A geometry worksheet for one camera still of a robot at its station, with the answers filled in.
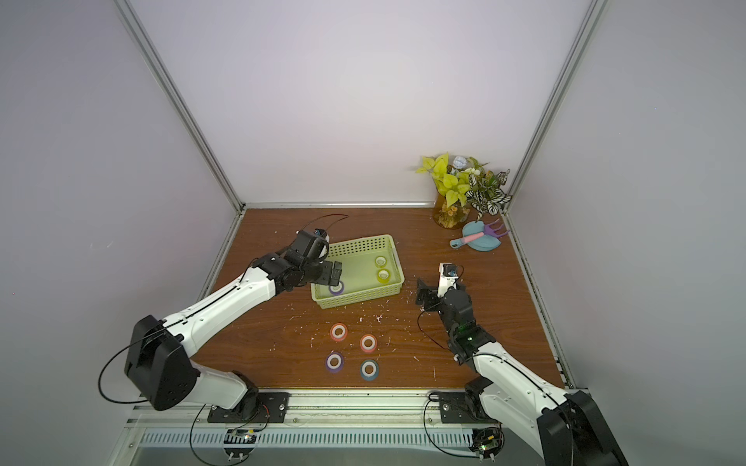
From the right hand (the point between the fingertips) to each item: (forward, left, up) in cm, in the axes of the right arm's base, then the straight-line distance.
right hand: (435, 276), depth 83 cm
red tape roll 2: (-16, +20, -13) cm, 28 cm away
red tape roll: (-13, +29, -12) cm, 34 cm away
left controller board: (-39, +51, -15) cm, 66 cm away
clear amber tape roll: (+13, +17, -12) cm, 24 cm away
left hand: (+2, +30, +2) cm, 31 cm away
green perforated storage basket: (+10, +20, -13) cm, 26 cm away
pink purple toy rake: (+22, -12, -12) cm, 27 cm away
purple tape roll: (+1, +31, -12) cm, 34 cm away
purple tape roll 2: (-21, +29, -13) cm, 38 cm away
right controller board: (-38, -11, -15) cm, 42 cm away
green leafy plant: (+29, -12, +12) cm, 33 cm away
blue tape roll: (-24, +19, -13) cm, 33 cm away
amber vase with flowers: (+32, -9, -8) cm, 34 cm away
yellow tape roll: (+7, +16, -12) cm, 21 cm away
